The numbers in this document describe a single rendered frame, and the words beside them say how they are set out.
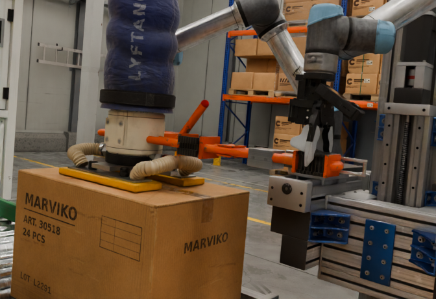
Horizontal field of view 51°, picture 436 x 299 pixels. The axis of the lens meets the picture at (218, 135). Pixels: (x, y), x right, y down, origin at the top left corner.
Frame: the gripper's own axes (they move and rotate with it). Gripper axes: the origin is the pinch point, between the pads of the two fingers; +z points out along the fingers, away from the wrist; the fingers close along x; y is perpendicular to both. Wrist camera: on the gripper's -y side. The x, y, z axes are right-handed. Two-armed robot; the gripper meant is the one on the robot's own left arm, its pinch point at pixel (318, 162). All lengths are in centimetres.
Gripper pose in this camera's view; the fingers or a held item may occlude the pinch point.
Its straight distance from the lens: 107.4
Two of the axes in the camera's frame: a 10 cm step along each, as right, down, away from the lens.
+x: -6.0, -0.2, -8.0
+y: -8.0, -1.0, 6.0
